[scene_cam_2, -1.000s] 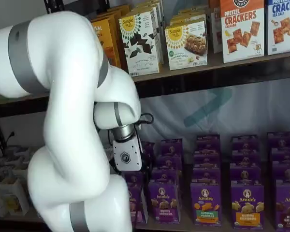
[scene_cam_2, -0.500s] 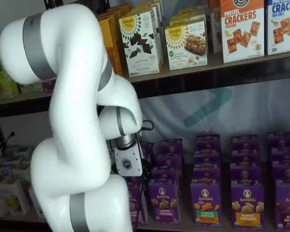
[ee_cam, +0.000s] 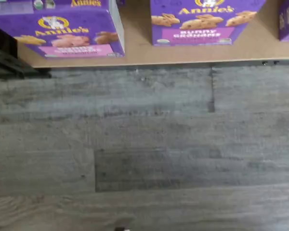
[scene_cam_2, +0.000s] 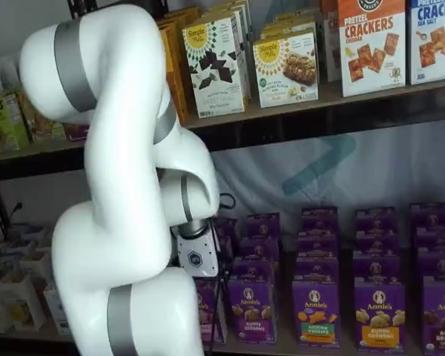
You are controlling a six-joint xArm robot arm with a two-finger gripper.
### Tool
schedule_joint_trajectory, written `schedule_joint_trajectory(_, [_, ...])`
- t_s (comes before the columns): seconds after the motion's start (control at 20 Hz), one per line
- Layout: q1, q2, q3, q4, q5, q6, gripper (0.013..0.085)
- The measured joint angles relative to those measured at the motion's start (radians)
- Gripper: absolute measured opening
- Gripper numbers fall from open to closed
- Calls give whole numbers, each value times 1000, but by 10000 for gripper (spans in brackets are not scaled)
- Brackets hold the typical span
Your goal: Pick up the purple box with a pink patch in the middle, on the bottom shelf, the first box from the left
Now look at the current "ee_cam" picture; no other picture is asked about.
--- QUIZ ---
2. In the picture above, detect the purple Annie's box pink patch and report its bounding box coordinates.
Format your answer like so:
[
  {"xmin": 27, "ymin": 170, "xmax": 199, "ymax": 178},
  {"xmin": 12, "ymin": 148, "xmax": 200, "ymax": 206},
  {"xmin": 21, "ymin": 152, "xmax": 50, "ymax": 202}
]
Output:
[
  {"xmin": 0, "ymin": 0, "xmax": 118, "ymax": 13},
  {"xmin": 0, "ymin": 8, "xmax": 125, "ymax": 59}
]

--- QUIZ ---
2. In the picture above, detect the wooden shelf board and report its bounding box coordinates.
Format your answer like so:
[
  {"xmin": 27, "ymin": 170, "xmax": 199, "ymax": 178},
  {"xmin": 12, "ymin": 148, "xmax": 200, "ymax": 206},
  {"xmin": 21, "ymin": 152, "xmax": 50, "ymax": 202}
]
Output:
[{"xmin": 16, "ymin": 0, "xmax": 289, "ymax": 69}]

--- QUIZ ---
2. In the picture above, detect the purple Annie's bunny grahams box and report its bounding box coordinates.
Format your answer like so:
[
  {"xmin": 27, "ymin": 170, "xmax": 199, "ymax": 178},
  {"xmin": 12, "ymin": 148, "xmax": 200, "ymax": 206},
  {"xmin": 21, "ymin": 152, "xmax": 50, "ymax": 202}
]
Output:
[{"xmin": 150, "ymin": 0, "xmax": 267, "ymax": 47}]

